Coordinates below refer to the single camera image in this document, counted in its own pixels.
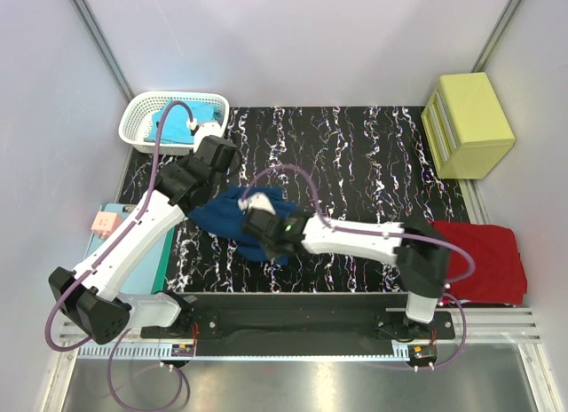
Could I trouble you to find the pink small box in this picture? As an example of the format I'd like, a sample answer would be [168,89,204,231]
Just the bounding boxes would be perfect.
[91,210,122,240]

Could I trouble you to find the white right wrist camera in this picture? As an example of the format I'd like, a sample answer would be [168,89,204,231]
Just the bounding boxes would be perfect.
[238,193,276,215]

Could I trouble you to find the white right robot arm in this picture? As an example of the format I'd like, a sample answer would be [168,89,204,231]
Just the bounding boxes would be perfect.
[241,208,450,342]

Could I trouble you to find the yellow-green drawer box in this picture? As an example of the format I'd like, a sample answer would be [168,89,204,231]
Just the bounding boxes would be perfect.
[421,72,516,179]

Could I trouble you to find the red folded t-shirt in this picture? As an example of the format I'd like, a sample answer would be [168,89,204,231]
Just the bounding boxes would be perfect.
[431,221,528,305]

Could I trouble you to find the white plastic basket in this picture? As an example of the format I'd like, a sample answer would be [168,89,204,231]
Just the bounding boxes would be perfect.
[118,91,230,155]

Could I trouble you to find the dark blue t-shirt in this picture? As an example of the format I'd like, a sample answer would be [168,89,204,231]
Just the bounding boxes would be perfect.
[188,184,298,263]

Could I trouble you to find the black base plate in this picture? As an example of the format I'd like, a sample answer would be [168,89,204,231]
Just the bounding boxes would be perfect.
[141,293,456,361]

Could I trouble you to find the light blue t-shirt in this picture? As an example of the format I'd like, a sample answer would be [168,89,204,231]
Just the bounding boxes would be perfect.
[144,100,221,145]

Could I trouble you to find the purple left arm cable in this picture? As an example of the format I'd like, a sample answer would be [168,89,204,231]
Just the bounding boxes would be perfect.
[45,100,199,408]

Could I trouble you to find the light blue clipboard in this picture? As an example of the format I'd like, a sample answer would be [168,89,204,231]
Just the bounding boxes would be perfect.
[85,203,166,295]

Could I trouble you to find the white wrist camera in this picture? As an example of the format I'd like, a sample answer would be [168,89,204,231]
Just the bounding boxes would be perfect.
[186,120,223,143]
[238,193,276,215]

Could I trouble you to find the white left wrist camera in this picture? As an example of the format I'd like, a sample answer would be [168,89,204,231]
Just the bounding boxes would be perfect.
[186,120,223,143]

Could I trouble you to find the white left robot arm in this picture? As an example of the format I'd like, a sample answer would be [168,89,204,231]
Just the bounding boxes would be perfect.
[48,135,238,345]

